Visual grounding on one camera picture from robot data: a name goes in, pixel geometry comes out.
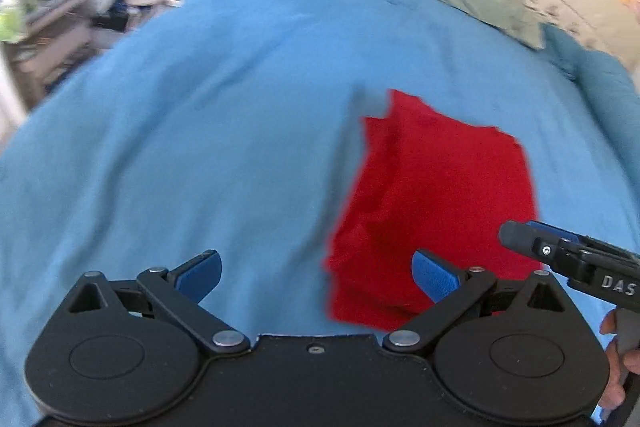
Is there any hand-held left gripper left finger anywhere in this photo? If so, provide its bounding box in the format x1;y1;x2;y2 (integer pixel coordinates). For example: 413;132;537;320
66;249;252;354

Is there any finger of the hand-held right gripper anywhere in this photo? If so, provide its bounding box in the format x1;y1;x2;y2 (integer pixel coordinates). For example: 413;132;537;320
498;221;568;269
527;220;596;245

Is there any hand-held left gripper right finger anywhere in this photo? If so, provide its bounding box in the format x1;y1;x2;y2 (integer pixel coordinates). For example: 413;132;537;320
382;248;572;354

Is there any red sweater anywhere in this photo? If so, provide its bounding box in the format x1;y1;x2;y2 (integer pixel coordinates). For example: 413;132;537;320
322;89;542;334

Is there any person's right hand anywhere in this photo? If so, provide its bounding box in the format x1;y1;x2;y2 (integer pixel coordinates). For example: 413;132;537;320
599;308;640;411

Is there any bed with blue sheet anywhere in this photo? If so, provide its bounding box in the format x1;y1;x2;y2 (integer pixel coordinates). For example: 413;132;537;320
0;0;640;427

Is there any blue rolled duvet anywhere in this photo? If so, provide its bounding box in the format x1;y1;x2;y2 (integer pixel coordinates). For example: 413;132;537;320
544;24;640;118

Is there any white shelf unit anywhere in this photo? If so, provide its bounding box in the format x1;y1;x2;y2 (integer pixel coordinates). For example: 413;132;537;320
0;0;103;118

